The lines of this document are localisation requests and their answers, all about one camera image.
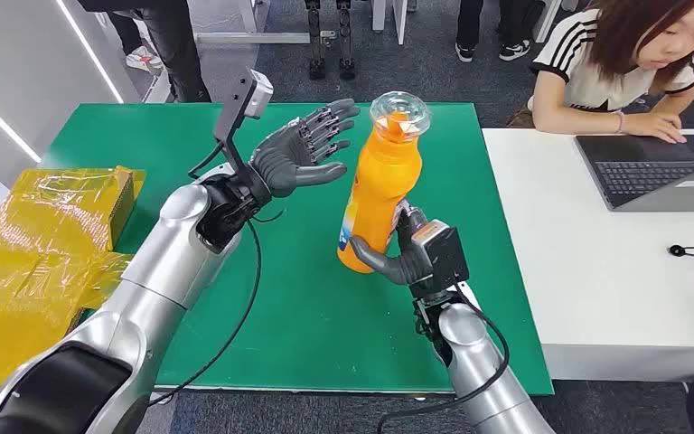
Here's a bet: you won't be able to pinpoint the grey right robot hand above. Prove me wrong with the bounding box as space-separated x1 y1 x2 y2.
350 202 438 288

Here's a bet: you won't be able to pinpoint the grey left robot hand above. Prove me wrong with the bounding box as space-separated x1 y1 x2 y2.
249 98 362 200

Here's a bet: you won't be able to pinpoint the orange detergent bottle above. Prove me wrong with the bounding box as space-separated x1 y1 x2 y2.
336 90 432 275

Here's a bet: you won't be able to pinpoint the green table mat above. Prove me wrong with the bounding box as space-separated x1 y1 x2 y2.
40 102 556 397

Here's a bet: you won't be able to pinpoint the black robot legs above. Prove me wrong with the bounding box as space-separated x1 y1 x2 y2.
305 0 358 82

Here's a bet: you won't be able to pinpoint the standing person in dark trousers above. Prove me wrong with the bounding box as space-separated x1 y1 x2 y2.
77 0 213 104

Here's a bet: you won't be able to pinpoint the white furniture leg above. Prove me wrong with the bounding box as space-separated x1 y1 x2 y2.
371 0 409 47

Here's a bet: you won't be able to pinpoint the white desk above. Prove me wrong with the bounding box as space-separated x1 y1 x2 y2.
481 127 694 383

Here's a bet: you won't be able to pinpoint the standing person with black shoes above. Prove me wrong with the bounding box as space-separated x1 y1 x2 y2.
455 0 547 63

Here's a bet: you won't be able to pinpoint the yellow film wrapped cardboard box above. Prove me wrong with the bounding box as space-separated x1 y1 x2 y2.
0 165 147 388

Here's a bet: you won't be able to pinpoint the dark grey laptop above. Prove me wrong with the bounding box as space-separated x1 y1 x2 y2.
574 132 694 213

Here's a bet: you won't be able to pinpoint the seated person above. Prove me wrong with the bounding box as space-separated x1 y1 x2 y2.
505 0 694 145

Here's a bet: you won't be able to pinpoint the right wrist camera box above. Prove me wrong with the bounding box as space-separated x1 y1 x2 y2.
411 219 471 290

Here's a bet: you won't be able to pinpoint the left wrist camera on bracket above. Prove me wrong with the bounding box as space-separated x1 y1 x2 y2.
211 67 275 182

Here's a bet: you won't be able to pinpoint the white table frame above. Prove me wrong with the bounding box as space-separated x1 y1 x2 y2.
193 0 313 47

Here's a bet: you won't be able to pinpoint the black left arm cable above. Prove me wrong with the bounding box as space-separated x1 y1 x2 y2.
147 206 286 409

